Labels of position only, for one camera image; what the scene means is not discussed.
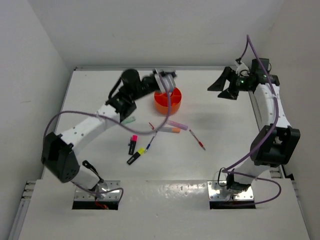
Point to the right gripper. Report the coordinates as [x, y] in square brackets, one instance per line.
[218, 85]

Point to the pink highlighter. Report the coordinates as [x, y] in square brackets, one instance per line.
[132, 144]

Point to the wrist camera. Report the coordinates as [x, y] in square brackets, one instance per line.
[165, 85]
[240, 66]

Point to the orange round container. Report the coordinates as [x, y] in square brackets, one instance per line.
[161, 102]

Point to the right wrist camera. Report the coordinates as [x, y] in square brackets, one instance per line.
[240, 66]

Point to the yellow highlighter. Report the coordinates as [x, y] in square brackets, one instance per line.
[135, 156]

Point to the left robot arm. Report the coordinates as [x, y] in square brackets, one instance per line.
[60, 150]

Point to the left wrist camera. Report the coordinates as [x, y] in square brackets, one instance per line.
[165, 85]

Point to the purple highlighter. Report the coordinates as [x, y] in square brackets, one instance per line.
[177, 125]

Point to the red pen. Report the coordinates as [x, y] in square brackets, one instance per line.
[198, 141]

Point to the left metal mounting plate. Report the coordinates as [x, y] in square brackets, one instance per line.
[111, 192]

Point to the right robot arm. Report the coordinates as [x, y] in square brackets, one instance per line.
[276, 140]

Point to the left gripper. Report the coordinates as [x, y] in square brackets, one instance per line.
[168, 72]

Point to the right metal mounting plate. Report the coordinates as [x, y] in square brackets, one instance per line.
[219, 193]

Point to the metal mounting plate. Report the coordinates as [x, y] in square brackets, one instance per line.
[219, 193]
[111, 192]

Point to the orange highlighter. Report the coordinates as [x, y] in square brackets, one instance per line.
[170, 130]

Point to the blue pen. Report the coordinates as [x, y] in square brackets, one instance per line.
[150, 142]

